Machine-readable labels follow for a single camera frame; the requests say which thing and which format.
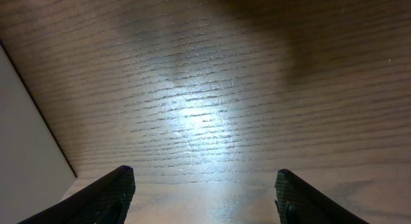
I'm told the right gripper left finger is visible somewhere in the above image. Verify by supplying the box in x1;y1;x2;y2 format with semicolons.
19;165;136;224

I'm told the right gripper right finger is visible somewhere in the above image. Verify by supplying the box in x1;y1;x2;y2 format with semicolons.
275;169;367;224

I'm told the white cardboard box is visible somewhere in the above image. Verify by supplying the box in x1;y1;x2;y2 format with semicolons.
0;51;75;223

